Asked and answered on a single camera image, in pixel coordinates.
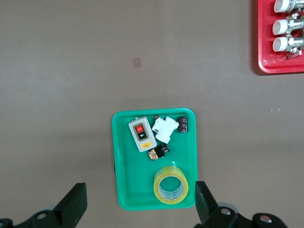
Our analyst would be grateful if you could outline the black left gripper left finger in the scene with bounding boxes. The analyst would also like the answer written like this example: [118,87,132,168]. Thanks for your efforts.
[0,182,88,228]

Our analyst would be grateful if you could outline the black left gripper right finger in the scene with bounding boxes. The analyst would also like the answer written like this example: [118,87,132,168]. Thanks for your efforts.
[194,180,288,228]

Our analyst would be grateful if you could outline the yellowish clear packing tape roll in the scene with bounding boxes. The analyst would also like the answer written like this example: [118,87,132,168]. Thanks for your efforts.
[153,165,189,205]

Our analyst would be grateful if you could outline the green plastic tray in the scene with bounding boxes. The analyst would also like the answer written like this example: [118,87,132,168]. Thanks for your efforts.
[111,108,199,211]

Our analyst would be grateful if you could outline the red tray holding valves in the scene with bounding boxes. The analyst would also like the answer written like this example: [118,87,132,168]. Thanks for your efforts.
[257,0,304,74]

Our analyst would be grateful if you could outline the small black orange component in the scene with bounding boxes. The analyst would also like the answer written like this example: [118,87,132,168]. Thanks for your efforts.
[147,143,171,162]

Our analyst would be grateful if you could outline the white circuit breaker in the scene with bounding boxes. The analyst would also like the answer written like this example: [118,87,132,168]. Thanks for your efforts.
[152,115,180,144]

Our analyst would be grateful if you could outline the metal valve with white ends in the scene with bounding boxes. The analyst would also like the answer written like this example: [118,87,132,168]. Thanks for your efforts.
[273,0,304,14]
[272,34,304,60]
[272,13,304,36]

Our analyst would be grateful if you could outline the grey on-off switch box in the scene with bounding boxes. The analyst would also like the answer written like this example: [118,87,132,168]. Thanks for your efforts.
[128,116,158,153]

